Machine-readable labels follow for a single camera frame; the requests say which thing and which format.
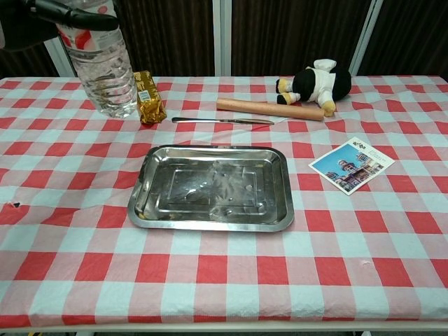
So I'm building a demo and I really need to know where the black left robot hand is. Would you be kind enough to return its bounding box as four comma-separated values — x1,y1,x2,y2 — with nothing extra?
0,0,120,53

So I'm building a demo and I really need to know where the transparent plastic water bottle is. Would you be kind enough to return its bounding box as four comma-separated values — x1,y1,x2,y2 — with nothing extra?
55,0,138,119

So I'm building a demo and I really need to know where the rectangular stainless steel tray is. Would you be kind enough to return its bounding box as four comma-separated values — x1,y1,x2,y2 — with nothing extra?
127,144,295,232

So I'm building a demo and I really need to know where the gold foil wrapped package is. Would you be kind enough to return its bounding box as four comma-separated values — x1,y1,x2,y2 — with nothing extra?
133,70,167,125

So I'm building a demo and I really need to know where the stainless steel table knife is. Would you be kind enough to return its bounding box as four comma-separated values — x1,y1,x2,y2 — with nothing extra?
171,117,275,125

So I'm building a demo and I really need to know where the wooden rolling pin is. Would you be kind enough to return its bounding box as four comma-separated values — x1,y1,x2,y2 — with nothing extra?
216,97,325,123

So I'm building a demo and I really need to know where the black white plush toy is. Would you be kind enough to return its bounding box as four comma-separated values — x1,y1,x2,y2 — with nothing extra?
275,58,352,117

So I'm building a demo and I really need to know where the red white checkered tablecloth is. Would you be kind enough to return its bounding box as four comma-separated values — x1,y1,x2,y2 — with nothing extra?
0,75,448,329

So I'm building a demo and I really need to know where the postcard with building picture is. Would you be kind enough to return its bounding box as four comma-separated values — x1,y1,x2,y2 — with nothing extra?
308,136,396,195

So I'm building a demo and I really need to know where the white metal frame post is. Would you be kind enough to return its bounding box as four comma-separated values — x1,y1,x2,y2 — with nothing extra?
213,0,232,77
44,34,77,78
349,0,384,76

